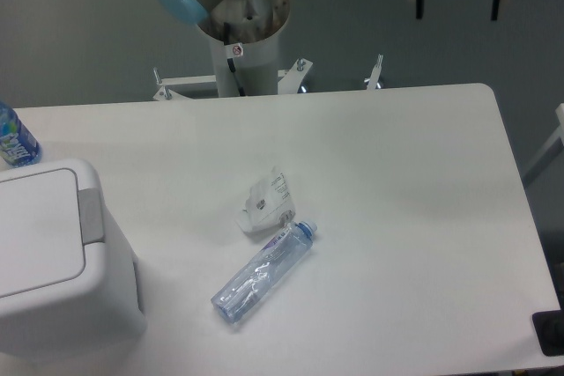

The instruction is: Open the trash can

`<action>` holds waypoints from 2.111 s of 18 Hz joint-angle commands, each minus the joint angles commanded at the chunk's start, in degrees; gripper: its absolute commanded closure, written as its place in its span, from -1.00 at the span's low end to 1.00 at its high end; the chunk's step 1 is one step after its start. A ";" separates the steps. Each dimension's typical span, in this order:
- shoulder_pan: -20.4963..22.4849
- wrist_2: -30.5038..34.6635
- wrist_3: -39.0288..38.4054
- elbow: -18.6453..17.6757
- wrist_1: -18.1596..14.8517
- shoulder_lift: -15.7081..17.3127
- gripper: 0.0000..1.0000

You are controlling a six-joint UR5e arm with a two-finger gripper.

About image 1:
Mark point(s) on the white push-lid trash can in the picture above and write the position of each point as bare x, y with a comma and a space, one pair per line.
68, 274

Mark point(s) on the crumpled white paper packet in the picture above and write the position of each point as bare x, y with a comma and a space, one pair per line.
269, 205

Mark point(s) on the black clamp at table corner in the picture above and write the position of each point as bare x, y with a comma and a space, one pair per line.
549, 329

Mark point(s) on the clear empty plastic bottle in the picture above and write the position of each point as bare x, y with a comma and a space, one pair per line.
252, 282

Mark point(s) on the blue labelled water bottle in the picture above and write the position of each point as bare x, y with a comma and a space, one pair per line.
18, 146

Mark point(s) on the white frame at right edge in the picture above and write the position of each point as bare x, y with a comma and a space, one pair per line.
547, 153

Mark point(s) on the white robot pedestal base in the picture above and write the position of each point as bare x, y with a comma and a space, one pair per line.
240, 69

